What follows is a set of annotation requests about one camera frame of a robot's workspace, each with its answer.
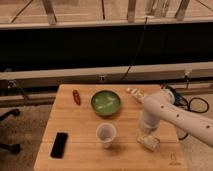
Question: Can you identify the white sponge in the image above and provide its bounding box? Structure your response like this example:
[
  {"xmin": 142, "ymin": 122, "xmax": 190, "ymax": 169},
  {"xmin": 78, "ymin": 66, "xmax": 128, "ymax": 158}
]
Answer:
[{"xmin": 137, "ymin": 135, "xmax": 160, "ymax": 151}]

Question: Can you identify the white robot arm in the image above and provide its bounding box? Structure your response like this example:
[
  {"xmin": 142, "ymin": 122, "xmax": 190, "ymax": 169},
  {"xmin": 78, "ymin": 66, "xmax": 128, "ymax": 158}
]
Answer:
[{"xmin": 139, "ymin": 91, "xmax": 213, "ymax": 148}]

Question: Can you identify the green ceramic bowl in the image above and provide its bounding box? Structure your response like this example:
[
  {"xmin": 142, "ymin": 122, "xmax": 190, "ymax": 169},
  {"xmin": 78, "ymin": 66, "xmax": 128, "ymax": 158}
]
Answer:
[{"xmin": 91, "ymin": 90, "xmax": 121, "ymax": 117}]

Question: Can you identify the white toy block piece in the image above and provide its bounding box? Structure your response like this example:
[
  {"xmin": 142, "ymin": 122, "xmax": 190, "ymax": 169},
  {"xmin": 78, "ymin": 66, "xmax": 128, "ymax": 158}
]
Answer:
[{"xmin": 126, "ymin": 88, "xmax": 146, "ymax": 103}]

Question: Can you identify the wooden table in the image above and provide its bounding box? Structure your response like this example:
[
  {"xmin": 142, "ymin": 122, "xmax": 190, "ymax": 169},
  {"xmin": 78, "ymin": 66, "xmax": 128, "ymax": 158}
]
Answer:
[{"xmin": 34, "ymin": 84, "xmax": 187, "ymax": 171}]

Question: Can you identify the translucent plastic cup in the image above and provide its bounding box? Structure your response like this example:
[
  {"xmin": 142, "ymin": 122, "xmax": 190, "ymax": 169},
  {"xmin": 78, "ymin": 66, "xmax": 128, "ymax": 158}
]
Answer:
[{"xmin": 96, "ymin": 123, "xmax": 117, "ymax": 149}]

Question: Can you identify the blue device on floor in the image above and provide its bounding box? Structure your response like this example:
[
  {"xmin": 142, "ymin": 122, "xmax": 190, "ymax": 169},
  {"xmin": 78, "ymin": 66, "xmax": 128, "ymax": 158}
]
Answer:
[{"xmin": 168, "ymin": 88, "xmax": 182, "ymax": 106}]

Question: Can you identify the black rectangular remote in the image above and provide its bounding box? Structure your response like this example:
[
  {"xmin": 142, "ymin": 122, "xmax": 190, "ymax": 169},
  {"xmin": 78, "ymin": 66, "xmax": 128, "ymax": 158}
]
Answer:
[{"xmin": 50, "ymin": 132, "xmax": 68, "ymax": 158}]

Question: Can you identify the black office chair base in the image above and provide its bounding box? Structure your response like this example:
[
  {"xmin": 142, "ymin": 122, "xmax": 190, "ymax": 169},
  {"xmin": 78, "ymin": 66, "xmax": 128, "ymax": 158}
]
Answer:
[{"xmin": 0, "ymin": 108, "xmax": 22, "ymax": 155}]

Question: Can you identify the black hanging cable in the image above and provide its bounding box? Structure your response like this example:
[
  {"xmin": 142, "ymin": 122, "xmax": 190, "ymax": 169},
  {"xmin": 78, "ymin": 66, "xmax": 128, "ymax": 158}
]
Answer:
[{"xmin": 118, "ymin": 16, "xmax": 149, "ymax": 83}]

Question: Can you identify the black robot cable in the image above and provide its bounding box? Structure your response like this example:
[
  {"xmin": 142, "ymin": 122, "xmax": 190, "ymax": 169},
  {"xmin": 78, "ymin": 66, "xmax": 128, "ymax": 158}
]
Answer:
[{"xmin": 161, "ymin": 84, "xmax": 211, "ymax": 141}]

